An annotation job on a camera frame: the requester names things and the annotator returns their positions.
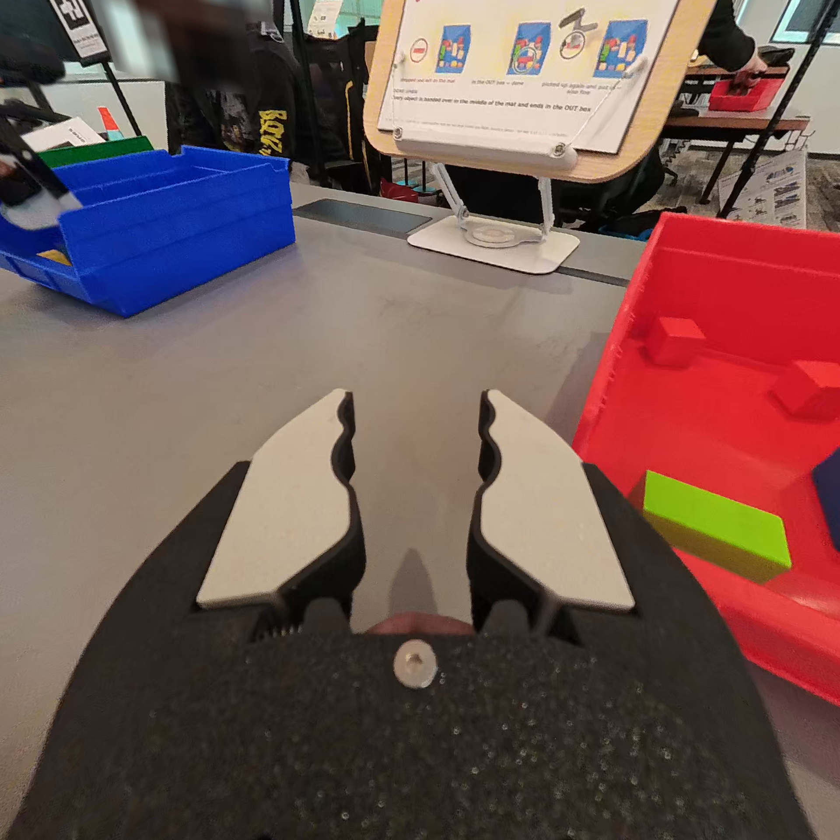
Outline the wooden table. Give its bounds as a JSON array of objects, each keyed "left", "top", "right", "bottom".
[{"left": 663, "top": 108, "right": 812, "bottom": 148}]

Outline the black tripod stand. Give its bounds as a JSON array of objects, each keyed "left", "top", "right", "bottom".
[{"left": 716, "top": 0, "right": 840, "bottom": 221}]

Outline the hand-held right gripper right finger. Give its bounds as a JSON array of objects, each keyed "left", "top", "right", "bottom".
[{"left": 469, "top": 390, "right": 636, "bottom": 620}]

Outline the grey desk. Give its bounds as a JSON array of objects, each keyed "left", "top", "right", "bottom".
[{"left": 0, "top": 184, "right": 840, "bottom": 840}]

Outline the blue plastic bin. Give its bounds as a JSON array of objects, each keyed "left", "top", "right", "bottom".
[{"left": 0, "top": 146, "right": 296, "bottom": 317}]

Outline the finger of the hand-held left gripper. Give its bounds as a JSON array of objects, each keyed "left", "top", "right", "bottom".
[{"left": 11, "top": 155, "right": 82, "bottom": 214}]

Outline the instruction sheet board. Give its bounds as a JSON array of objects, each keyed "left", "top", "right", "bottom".
[{"left": 363, "top": 0, "right": 718, "bottom": 183}]

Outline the large tag board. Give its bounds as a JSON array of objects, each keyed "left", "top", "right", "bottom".
[{"left": 50, "top": 0, "right": 111, "bottom": 67}]

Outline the white floor sign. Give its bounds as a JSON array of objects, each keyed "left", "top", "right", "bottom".
[{"left": 720, "top": 147, "right": 809, "bottom": 229}]

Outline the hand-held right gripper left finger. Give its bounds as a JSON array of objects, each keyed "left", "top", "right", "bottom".
[{"left": 197, "top": 390, "right": 366, "bottom": 620}]

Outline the green plastic bin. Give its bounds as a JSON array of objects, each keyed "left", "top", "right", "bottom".
[{"left": 37, "top": 136, "right": 156, "bottom": 168}]

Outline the red plastic bin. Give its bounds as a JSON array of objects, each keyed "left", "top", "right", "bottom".
[{"left": 574, "top": 213, "right": 840, "bottom": 707}]

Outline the green wooden block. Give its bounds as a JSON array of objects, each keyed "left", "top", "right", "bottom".
[{"left": 642, "top": 472, "right": 794, "bottom": 584}]

